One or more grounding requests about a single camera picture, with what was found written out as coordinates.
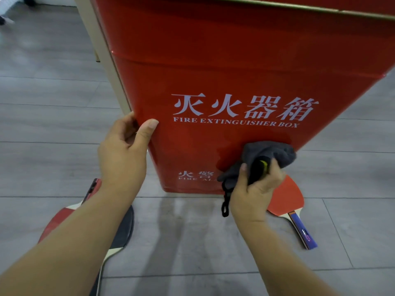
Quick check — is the person's right hand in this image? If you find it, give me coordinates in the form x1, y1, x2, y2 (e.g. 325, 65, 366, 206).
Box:
229, 157, 287, 224

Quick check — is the person's left hand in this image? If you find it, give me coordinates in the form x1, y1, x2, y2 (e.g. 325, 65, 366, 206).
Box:
98, 111, 160, 198

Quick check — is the red paddle with red-black handle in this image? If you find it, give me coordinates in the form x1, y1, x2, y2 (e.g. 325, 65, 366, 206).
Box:
37, 178, 102, 244

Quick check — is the black table tennis paddle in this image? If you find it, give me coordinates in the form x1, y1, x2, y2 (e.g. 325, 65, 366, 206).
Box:
89, 205, 135, 296

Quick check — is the dark grey cleaning cloth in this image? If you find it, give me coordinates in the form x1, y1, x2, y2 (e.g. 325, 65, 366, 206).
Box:
217, 141, 297, 218

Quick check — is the red paddle with purple handle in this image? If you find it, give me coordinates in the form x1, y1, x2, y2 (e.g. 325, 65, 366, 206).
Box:
267, 175, 318, 251

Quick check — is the white folding table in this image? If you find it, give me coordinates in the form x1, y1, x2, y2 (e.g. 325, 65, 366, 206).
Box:
0, 0, 36, 25

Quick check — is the person's right forearm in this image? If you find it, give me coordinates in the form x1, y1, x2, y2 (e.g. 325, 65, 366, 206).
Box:
236, 220, 340, 296

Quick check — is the red fire extinguisher box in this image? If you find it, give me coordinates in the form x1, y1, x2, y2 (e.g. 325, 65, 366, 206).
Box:
89, 0, 395, 194

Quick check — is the person's left forearm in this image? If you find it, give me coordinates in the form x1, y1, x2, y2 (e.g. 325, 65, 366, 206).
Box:
0, 185, 138, 296

